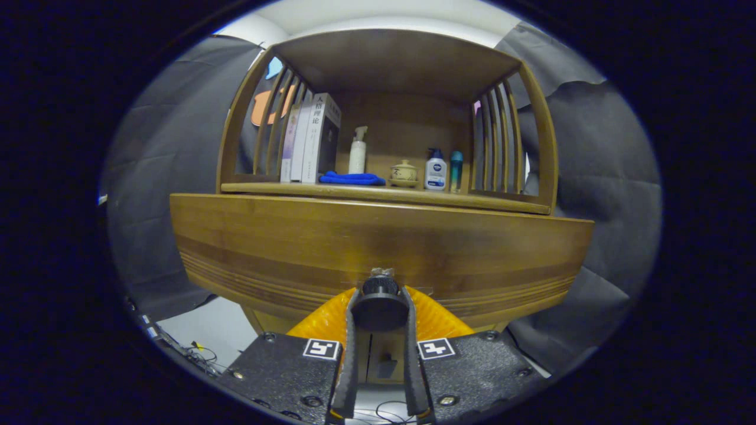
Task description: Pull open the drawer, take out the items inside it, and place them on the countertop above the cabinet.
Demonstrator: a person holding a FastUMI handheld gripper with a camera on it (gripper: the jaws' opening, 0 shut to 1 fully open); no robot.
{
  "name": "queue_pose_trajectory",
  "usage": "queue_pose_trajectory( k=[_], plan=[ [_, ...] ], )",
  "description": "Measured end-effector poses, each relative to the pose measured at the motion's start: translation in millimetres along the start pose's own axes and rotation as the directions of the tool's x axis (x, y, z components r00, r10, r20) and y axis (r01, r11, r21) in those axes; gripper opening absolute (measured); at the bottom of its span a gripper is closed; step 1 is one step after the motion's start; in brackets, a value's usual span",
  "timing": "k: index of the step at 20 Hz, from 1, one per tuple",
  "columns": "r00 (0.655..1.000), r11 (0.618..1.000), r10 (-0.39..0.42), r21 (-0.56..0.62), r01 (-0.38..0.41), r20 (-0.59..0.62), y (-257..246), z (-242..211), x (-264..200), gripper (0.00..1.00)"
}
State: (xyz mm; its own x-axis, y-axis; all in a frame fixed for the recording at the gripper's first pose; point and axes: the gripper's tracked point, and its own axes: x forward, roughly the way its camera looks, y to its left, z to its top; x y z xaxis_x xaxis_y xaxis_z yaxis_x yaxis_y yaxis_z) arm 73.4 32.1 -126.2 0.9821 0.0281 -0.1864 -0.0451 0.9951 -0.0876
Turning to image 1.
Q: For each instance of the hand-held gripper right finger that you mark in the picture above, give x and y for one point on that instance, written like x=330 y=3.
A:
x=413 y=366

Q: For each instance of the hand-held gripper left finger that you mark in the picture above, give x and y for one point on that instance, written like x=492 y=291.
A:
x=348 y=366

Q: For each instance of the black drawer knob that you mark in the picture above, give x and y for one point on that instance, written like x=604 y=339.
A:
x=380 y=310

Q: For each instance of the wooden drawer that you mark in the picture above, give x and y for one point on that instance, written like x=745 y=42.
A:
x=295 y=248

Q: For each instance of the wooden cabinet door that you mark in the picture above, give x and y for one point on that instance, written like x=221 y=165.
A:
x=401 y=345
x=364 y=354

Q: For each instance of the wooden countertop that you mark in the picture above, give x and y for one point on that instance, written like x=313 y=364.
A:
x=384 y=192

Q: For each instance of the wooden cabinet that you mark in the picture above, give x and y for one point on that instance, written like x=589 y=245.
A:
x=396 y=59

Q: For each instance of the blue folded cloth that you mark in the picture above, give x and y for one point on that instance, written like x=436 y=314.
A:
x=351 y=179

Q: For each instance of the white lotion bottle blue cap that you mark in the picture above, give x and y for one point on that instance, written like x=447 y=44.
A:
x=435 y=174

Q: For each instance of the beige lidded ceramic teacup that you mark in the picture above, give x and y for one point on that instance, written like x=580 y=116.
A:
x=404 y=173

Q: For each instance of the teal slim bottle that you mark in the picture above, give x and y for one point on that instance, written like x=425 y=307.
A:
x=456 y=171

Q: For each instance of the white pump bottle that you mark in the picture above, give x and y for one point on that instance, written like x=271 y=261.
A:
x=357 y=156

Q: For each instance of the thin purple book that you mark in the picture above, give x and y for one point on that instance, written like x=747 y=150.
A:
x=287 y=153

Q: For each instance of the thin white book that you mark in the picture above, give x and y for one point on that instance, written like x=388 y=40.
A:
x=298 y=147

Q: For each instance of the black backdrop cloth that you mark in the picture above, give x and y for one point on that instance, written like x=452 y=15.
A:
x=590 y=177

